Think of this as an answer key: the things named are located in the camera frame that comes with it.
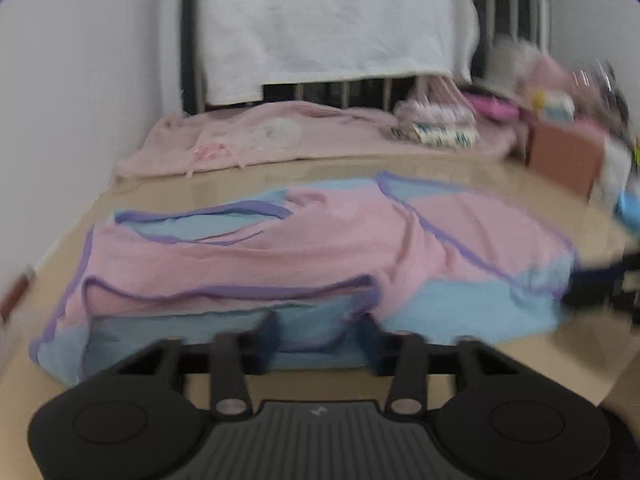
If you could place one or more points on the floral folded cloth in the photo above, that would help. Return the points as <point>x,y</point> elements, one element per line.
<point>440,136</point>

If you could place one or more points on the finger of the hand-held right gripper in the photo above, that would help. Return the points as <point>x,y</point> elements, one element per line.
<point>590,285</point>

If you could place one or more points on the pink bag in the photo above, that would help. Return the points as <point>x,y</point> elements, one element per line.
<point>550,77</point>

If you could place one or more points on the yellow and blue toy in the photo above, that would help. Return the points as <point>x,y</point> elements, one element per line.
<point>552,105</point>

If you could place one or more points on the pink fluffy sweater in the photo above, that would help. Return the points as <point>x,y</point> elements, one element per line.
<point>325,130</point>

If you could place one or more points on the brown cardboard box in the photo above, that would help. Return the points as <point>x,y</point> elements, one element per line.
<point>565,156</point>

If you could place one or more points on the white hanging cloth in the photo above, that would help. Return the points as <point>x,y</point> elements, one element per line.
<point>325,20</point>

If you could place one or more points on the reddish brown object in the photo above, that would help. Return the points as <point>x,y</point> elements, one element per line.
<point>14,296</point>

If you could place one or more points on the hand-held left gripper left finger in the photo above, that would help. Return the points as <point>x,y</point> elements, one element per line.
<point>270,341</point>

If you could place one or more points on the grey open box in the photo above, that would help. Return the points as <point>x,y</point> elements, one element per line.
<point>502,65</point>

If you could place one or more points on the magenta box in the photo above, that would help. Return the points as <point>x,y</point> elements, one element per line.
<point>492,107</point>

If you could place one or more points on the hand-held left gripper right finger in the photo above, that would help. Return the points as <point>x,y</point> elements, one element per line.
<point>369,341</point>

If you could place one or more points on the pink and blue garment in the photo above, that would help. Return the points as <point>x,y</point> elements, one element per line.
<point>300,240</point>

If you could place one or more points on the pink patterned folded cloth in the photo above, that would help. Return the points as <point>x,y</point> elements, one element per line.
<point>435,110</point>

